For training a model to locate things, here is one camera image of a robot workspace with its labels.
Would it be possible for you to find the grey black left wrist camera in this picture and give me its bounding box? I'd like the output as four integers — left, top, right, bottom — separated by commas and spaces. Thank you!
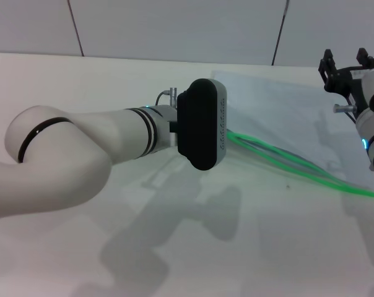
176, 78, 228, 172

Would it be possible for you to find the clear document bag green zip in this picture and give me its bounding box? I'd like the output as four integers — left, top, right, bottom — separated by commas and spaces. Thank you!
210, 70, 374, 199

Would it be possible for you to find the grey left arm cable connector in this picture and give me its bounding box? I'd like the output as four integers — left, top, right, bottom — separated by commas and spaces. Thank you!
155, 87, 180, 110

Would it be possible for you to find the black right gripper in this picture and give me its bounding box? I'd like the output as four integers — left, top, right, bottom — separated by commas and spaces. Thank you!
318, 47, 374, 110

